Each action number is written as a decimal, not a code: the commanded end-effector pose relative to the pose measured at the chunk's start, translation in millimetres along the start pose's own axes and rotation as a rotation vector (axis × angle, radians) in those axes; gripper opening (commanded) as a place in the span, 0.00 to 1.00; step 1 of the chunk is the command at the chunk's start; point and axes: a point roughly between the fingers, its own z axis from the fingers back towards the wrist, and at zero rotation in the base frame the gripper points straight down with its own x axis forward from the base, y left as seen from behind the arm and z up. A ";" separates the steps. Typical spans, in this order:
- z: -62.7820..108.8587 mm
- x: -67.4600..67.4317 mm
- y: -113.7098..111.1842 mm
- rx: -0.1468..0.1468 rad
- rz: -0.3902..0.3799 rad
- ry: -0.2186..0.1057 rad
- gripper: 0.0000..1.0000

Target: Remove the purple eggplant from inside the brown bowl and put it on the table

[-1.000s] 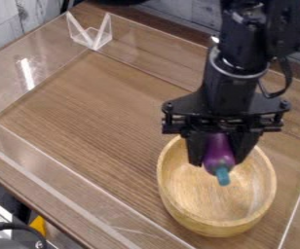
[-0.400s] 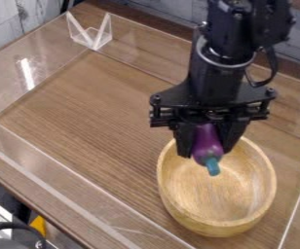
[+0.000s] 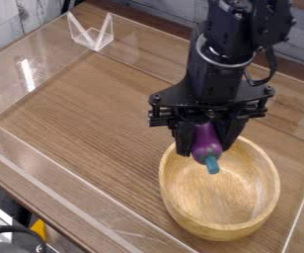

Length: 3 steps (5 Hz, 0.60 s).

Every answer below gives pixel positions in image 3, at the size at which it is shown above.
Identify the brown wooden bowl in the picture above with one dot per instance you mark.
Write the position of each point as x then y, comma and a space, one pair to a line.
220, 206

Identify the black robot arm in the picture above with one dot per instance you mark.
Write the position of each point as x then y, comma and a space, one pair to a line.
242, 25

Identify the yellow label on equipment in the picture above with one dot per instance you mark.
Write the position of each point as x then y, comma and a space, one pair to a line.
39, 227

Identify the clear acrylic corner bracket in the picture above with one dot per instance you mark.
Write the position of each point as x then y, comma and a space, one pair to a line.
95, 39

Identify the clear acrylic tray wall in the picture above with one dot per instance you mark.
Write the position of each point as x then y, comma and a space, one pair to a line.
96, 222

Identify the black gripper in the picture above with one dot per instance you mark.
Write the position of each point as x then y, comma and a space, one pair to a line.
215, 92

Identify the purple toy eggplant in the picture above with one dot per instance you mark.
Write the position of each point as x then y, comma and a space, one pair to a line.
206, 149

